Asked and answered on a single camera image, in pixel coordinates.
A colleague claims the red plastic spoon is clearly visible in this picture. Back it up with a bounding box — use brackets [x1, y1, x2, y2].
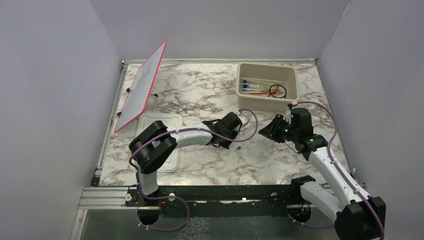
[247, 91, 275, 95]

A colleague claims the blue cap test tube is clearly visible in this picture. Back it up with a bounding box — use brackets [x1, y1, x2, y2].
[224, 146, 241, 155]

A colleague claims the red framed whiteboard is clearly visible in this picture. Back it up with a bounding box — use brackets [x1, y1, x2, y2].
[114, 41, 168, 133]

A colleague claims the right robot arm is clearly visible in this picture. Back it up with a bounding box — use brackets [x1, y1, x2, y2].
[258, 108, 386, 240]

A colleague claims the black wire ring stand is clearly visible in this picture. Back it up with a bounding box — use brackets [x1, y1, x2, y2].
[267, 84, 288, 99]

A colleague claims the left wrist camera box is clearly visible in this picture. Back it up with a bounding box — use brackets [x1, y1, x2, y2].
[238, 115, 250, 128]

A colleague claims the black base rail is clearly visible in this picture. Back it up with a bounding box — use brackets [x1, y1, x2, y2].
[124, 184, 314, 222]

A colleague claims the beige plastic bin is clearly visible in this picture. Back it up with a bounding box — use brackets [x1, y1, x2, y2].
[235, 62, 300, 113]

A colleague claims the white bin lid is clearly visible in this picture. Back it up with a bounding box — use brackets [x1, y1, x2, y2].
[129, 112, 183, 174]

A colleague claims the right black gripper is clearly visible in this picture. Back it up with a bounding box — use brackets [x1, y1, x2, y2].
[258, 113, 299, 143]

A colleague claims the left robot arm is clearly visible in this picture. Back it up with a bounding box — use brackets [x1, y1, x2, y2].
[128, 112, 248, 206]

